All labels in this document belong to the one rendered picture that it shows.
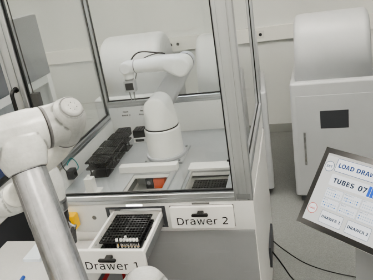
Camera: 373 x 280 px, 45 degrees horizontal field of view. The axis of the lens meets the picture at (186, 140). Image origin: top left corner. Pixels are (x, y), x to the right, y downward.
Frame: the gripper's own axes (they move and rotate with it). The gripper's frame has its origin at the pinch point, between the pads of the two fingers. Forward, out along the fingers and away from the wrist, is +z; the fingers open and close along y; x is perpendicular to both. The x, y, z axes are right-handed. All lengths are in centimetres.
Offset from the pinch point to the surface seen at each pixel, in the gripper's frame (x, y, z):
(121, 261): 5.8, -30.1, -3.0
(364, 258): -19, -119, 1
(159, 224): -23.0, -33.4, -2.3
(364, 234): -10, -120, -15
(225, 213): -33, -62, -5
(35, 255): -2.0, 23.3, 7.2
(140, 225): -16.4, -27.8, -5.1
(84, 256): 8.6, -14.7, -5.1
